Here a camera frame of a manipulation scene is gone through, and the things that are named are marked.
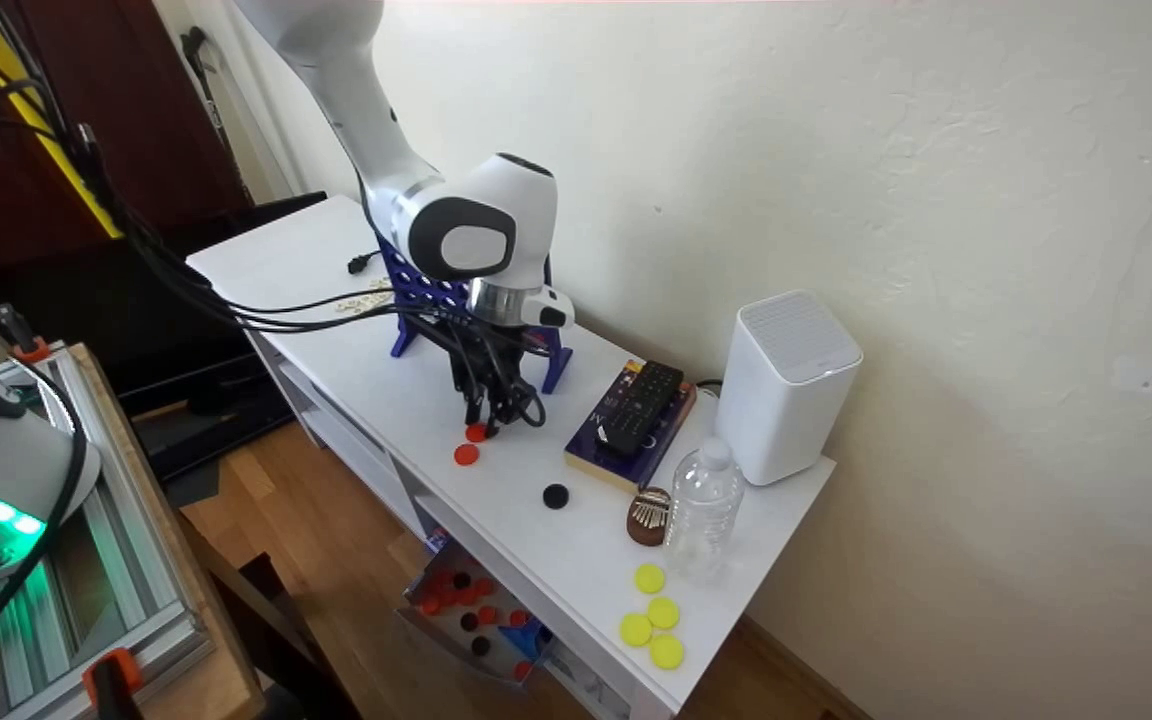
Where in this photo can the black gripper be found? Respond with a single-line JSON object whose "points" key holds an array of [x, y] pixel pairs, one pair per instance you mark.
{"points": [[482, 355]]}

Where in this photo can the orange game disc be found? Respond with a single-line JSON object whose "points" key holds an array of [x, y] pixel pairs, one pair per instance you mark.
{"points": [[477, 432], [467, 455]]}

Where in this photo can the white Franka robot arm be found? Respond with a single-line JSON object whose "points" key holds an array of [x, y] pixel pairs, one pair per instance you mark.
{"points": [[338, 67]]}

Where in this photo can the black game disc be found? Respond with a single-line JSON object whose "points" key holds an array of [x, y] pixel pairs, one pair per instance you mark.
{"points": [[556, 499]]}

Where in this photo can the blue connect four grid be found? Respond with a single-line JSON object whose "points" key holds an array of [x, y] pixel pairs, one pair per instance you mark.
{"points": [[413, 299]]}

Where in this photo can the black remote control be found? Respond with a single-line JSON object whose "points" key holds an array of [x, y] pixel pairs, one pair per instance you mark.
{"points": [[636, 404]]}

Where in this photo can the brown oval wooden piece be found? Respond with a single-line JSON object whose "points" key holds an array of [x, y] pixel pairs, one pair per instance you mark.
{"points": [[650, 518]]}

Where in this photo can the colourful game box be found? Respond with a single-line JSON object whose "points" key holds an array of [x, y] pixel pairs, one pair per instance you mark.
{"points": [[477, 623]]}

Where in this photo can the yellow game disc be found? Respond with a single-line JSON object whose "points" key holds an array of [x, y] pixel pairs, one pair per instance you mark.
{"points": [[665, 654], [660, 614], [632, 630], [650, 576]]}

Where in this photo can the clear plastic bottle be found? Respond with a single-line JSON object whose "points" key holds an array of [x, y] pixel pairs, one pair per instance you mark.
{"points": [[705, 505]]}

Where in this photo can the white speaker box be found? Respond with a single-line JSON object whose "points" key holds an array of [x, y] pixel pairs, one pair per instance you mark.
{"points": [[781, 385]]}

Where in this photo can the black desk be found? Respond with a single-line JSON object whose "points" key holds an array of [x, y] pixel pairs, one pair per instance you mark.
{"points": [[139, 334]]}

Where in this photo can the orange clamp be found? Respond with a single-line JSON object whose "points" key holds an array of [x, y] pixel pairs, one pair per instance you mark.
{"points": [[111, 673], [35, 349]]}

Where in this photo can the dark brown wooden door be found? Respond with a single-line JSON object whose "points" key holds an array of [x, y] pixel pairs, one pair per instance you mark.
{"points": [[139, 82]]}

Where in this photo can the yellow diagonal bar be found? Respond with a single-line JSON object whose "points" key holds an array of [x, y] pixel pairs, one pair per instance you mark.
{"points": [[28, 114]]}

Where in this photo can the aluminium rail frame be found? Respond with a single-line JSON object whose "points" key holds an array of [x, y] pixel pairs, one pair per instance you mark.
{"points": [[111, 574]]}

